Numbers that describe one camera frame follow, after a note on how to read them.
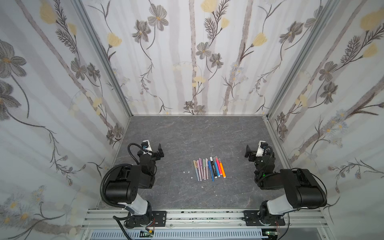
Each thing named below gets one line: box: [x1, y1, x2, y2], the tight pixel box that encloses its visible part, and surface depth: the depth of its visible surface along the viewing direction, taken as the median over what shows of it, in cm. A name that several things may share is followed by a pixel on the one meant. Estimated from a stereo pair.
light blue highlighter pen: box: [213, 157, 221, 178], surface depth 92 cm
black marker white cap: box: [209, 156, 218, 179], surface depth 92 cm
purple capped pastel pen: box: [198, 157, 204, 179], surface depth 95 cm
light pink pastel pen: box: [196, 159, 202, 182], surface depth 93 cm
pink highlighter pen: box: [215, 155, 223, 176], surface depth 94 cm
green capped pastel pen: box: [203, 158, 206, 180], surface depth 92 cm
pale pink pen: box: [205, 158, 209, 180], surface depth 93 cm
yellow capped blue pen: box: [193, 160, 200, 182], surface depth 93 cm
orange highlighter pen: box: [218, 157, 227, 178], surface depth 92 cm
